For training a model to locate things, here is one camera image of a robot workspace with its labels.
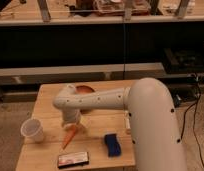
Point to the small white bottle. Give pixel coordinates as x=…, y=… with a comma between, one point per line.
x=127, y=123

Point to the orange chili pepper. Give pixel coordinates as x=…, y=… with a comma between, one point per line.
x=71, y=131

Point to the orange ceramic bowl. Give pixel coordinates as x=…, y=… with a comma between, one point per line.
x=84, y=89

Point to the wooden table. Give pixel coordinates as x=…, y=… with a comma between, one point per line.
x=43, y=156

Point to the white plastic cup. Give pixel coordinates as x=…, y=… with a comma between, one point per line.
x=32, y=129

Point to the cluttered tray on shelf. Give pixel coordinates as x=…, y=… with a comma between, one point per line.
x=117, y=7

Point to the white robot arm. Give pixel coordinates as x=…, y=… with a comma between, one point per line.
x=154, y=127

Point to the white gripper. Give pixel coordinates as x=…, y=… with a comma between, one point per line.
x=71, y=118

